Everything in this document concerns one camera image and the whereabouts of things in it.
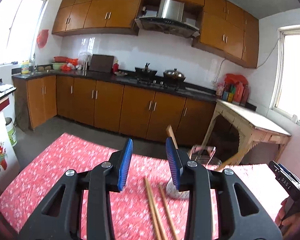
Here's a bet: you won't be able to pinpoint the steel range hood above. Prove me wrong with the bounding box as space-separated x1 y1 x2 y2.
134 0 200 38

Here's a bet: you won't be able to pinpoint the red bottles and bags group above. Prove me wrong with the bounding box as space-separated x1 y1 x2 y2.
216 74 250 107

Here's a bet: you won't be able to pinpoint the black lidded pot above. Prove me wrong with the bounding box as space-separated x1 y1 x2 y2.
163 68 186 82

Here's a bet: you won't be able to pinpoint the brown lower kitchen cabinets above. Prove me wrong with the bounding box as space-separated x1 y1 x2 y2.
12 72 216 145

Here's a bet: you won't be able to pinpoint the person's right hand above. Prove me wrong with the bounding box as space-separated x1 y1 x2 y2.
275 198 300 240

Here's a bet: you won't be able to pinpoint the red plastic bag on wall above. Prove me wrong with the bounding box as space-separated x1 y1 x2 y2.
36 29 49 49

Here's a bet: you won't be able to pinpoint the wooden chopstick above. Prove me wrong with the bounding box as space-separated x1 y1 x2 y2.
166 125 178 149
159 185 179 240
215 153 244 171
144 177 167 239

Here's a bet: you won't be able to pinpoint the yellow detergent bottle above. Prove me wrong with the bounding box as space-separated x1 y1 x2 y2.
21 60 30 74

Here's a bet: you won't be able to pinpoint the cream wooden side table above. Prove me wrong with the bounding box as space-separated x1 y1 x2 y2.
202 99 292 161

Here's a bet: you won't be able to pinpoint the white floral cabinet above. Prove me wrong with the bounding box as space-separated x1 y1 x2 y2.
0 98 20 196

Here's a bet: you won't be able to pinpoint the white paint bucket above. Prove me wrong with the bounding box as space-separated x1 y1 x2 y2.
5 117 18 147

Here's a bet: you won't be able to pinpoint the red basin on counter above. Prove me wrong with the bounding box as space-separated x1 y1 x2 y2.
52 56 78 71

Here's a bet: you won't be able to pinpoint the red floral tablecloth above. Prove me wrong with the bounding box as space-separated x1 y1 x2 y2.
0 132 291 240

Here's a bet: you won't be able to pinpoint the small red bottle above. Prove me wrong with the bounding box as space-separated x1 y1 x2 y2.
112 60 119 73

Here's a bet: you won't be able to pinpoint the brown kitchen cabinets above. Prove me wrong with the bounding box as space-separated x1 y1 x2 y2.
12 72 216 145
52 0 259 68

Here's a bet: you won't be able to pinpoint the metal wire utensil holder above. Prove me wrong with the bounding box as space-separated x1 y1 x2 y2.
166 138 216 201

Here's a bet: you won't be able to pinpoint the black wok with handle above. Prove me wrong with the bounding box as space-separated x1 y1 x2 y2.
135 63 158 80

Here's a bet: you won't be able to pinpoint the brown upper kitchen cabinets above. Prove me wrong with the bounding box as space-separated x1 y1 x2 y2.
52 0 259 68

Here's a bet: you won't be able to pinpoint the dark cutting board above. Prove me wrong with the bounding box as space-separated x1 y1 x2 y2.
89 54 115 73

